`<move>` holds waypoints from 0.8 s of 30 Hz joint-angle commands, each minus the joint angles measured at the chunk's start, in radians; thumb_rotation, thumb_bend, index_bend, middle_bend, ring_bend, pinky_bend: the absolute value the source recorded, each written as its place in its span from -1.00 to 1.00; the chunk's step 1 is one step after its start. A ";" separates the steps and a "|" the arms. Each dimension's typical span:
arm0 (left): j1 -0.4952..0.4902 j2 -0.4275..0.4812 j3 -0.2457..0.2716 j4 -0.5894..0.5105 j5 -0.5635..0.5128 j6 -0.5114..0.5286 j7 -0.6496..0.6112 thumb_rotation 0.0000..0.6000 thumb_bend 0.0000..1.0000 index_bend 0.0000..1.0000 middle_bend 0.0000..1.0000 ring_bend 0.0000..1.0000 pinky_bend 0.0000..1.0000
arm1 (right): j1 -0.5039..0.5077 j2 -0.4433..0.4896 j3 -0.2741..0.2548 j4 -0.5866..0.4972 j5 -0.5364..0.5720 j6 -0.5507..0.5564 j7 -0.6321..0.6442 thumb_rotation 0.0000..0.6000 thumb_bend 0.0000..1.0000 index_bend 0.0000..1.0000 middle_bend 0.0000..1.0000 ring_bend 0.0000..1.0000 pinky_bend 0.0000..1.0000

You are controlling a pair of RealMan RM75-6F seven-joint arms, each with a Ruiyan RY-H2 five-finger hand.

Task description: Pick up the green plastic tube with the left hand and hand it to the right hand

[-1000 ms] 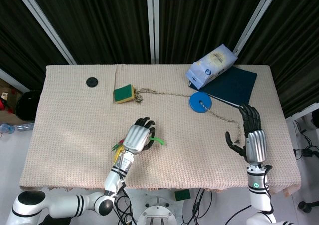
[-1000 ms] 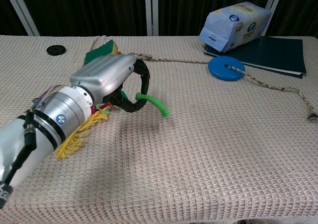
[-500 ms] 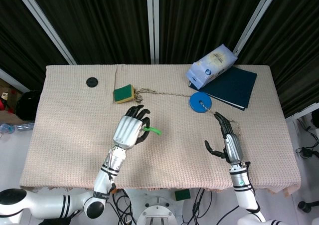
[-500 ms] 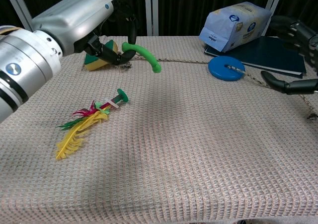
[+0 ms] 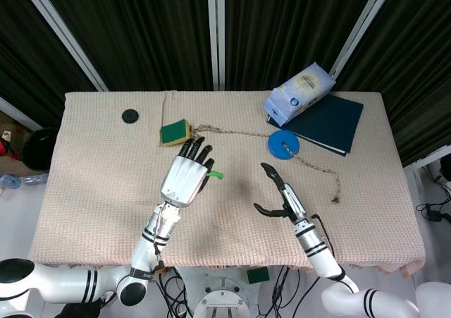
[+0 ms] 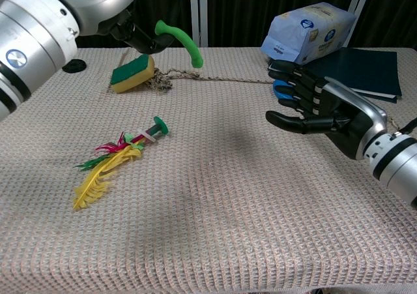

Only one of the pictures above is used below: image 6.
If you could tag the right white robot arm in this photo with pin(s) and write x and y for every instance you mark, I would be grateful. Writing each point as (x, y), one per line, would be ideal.
(394, 160)

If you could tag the blue plastic disc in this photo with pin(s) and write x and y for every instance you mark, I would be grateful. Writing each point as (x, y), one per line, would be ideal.
(282, 94)

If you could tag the beige woven tablecloth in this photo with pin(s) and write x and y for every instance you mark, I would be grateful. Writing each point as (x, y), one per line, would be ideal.
(211, 193)

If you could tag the dark blue notebook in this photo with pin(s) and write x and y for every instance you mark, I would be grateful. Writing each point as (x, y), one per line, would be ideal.
(365, 69)

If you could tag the green curved rubber toy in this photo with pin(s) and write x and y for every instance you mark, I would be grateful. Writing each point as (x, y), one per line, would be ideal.
(187, 43)

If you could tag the blue white paper bag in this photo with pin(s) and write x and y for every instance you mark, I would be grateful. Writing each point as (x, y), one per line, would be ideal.
(306, 33)

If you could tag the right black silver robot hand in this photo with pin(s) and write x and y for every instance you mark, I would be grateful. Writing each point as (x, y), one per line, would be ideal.
(342, 111)

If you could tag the black round cap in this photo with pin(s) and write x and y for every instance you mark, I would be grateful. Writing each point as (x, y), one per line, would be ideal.
(74, 66)

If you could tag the green yellow sponge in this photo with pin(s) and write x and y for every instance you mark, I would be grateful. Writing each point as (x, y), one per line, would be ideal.
(130, 74)

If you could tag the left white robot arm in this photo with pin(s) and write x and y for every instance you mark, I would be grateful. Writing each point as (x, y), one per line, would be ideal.
(32, 46)

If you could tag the colourful feather shuttlecock toy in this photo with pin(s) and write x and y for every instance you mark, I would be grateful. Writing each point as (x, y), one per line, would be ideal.
(97, 173)

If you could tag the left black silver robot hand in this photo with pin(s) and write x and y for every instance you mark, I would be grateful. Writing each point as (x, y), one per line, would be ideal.
(97, 0)

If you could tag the black pleated curtain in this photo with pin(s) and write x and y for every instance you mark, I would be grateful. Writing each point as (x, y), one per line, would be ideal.
(244, 10)

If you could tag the white metal frame post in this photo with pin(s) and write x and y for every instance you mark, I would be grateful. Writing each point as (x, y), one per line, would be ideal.
(360, 0)
(198, 13)

